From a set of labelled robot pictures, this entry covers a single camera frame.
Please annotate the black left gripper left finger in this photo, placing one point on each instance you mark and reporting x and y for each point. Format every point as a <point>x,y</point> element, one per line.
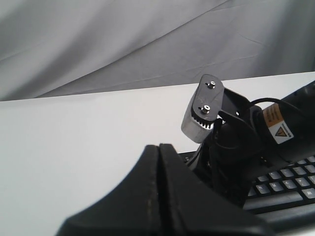
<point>130,209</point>

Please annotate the black acer keyboard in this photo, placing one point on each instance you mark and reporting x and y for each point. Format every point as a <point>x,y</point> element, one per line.
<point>285,199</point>

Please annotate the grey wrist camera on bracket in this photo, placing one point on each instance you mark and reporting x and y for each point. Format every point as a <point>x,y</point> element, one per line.
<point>210,101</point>

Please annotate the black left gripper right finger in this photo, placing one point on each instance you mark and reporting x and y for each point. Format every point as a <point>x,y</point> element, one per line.
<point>189,208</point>

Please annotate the grey fabric backdrop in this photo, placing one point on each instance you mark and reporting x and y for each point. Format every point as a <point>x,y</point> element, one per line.
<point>65,47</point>

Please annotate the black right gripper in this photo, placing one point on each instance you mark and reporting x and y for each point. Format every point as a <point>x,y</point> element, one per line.
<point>269,134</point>

